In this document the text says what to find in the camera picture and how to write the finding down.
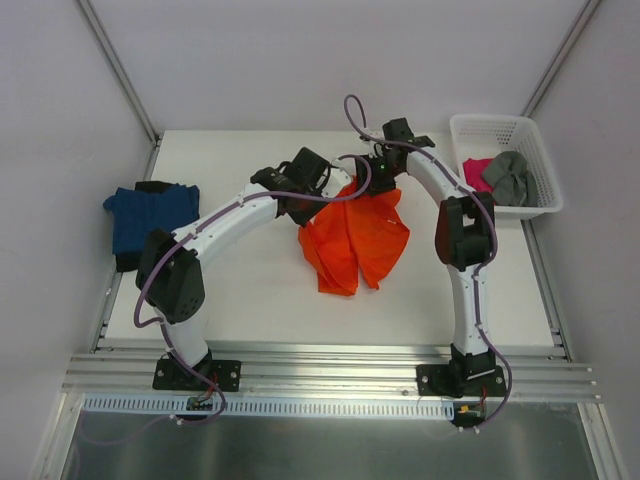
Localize orange t shirt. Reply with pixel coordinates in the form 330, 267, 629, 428
298, 189, 410, 297

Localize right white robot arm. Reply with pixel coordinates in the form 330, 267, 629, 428
367, 118, 497, 395

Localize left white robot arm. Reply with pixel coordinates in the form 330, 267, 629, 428
134, 147, 352, 388

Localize pink t shirt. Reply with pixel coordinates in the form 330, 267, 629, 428
463, 158, 493, 193

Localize white plastic basket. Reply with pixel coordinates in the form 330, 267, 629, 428
449, 114, 564, 220

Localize grey t shirt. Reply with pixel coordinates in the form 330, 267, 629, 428
481, 151, 539, 208

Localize blue folded t shirt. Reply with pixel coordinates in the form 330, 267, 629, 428
102, 184, 202, 259

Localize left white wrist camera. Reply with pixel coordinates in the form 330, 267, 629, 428
319, 163, 353, 198

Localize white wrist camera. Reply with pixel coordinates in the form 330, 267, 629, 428
359, 133, 387, 158
319, 163, 353, 198

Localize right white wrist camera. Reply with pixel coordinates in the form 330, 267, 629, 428
359, 133, 387, 158

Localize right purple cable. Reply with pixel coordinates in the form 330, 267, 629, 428
343, 94, 514, 435

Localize purple cable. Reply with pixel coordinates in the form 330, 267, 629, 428
343, 94, 514, 435
77, 167, 372, 446

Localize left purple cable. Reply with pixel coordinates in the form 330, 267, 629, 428
77, 167, 372, 446

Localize aluminium extrusion rail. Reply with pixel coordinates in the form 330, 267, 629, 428
62, 339, 603, 403

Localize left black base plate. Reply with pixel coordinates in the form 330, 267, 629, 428
152, 355, 242, 392

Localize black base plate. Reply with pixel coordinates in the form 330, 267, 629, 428
152, 355, 242, 392
415, 364, 507, 399

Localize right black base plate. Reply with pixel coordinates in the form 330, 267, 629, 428
415, 364, 507, 399

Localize left aluminium frame post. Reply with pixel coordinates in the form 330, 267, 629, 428
74, 0, 162, 146

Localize aluminium frame post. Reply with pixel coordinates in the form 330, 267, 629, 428
74, 0, 162, 146
520, 0, 604, 118

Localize right aluminium frame post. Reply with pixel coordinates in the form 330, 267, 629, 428
520, 0, 604, 118

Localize white slotted cable duct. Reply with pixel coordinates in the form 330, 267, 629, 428
82, 394, 454, 421

